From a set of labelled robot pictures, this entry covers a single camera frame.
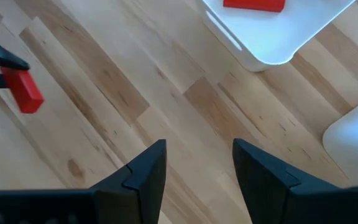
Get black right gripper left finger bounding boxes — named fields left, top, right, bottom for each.
left=90, top=138, right=168, bottom=224

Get red rectangular block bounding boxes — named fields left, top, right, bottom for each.
left=223, top=0, right=287, bottom=14
left=0, top=67, right=45, bottom=114

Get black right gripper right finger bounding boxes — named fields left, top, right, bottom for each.
left=232, top=138, right=354, bottom=224

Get white plastic bin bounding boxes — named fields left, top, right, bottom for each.
left=322, top=93, right=358, bottom=187
left=197, top=0, right=357, bottom=73

